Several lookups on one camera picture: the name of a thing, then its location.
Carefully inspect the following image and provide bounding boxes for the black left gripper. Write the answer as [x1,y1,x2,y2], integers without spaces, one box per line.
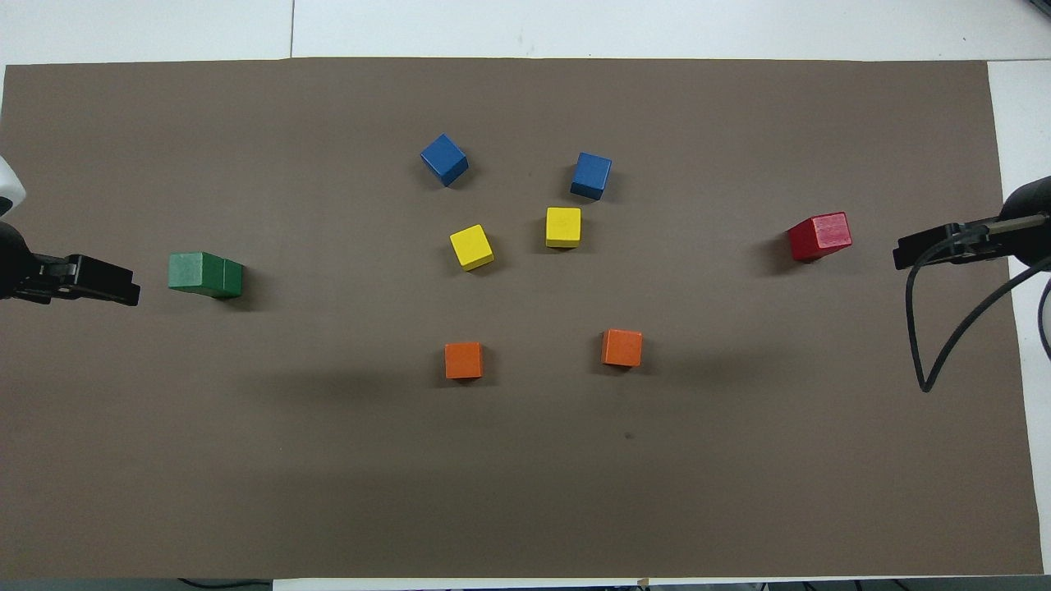
[0,220,141,307]

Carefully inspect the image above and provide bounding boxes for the brown paper table mat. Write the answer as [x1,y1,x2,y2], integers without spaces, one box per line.
[0,56,1045,580]

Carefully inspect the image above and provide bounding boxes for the orange wooden cube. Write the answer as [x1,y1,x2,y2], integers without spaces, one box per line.
[601,329,644,369]
[444,341,484,381]

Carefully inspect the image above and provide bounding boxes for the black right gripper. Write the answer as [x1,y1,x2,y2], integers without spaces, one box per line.
[893,175,1051,271]

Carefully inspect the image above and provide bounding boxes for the blue wooden cube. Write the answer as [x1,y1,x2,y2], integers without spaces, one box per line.
[571,152,613,201]
[420,134,470,187]

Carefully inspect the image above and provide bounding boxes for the yellow wooden cube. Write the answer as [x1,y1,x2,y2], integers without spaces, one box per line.
[545,207,582,249]
[449,224,495,272]

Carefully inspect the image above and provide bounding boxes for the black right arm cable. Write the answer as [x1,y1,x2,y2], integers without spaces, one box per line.
[905,215,1051,394]

